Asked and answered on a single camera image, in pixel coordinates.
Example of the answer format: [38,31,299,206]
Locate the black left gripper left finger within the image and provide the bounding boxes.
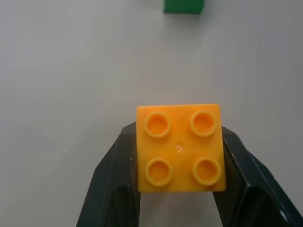
[76,122,141,227]

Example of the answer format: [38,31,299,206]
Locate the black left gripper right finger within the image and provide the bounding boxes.
[212,126,303,227]

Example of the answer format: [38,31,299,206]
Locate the yellow studded building block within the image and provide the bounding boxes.
[136,103,227,193]

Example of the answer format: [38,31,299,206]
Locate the green building block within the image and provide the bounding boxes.
[163,0,205,14]

